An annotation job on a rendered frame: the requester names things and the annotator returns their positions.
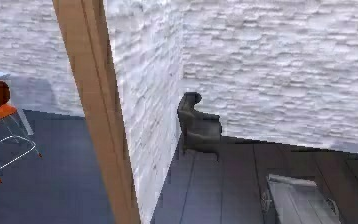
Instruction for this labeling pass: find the orange seat metal chair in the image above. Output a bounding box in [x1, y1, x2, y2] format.
[0, 80, 43, 184]

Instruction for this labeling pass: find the dark grey armchair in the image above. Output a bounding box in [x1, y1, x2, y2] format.
[176, 91, 223, 162]

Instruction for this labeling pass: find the grey glass top table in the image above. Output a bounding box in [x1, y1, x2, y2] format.
[260, 173, 343, 224]

